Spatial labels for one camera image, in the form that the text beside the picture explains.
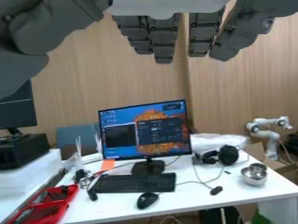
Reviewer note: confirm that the black computer mouse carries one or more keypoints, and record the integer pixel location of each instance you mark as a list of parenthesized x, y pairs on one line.
[(147, 200)]

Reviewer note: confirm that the black computer monitor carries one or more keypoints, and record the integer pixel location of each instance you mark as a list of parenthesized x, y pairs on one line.
[(147, 130)]

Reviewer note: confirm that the black printer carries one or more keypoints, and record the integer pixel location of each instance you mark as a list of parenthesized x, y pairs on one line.
[(22, 151)]

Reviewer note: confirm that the red tray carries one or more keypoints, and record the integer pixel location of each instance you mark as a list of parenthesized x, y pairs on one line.
[(55, 196), (35, 215)]

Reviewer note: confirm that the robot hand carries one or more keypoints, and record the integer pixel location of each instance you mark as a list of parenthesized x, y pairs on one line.
[(67, 20)]

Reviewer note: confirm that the small white jointed device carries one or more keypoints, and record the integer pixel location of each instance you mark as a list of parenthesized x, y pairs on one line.
[(268, 135)]

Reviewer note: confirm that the orange sticky note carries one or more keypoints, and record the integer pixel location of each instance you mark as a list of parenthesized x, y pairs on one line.
[(107, 164)]

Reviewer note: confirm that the small black stick device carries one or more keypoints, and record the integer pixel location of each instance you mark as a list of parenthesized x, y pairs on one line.
[(92, 195)]

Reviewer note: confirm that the dark monitor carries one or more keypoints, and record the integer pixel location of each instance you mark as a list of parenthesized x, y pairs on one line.
[(15, 110)]

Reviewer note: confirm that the metal bowl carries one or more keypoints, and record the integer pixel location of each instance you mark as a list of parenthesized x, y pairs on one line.
[(253, 175)]

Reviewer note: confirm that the black headphones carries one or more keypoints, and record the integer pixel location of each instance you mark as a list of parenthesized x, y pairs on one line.
[(228, 155)]

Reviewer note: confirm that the blue chair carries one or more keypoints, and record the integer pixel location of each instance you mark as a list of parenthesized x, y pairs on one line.
[(74, 135)]

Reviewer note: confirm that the white desk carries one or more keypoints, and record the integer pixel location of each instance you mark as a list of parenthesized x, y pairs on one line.
[(191, 200)]

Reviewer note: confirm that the black keyboard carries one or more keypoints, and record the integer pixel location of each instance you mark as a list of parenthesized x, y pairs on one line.
[(133, 183)]

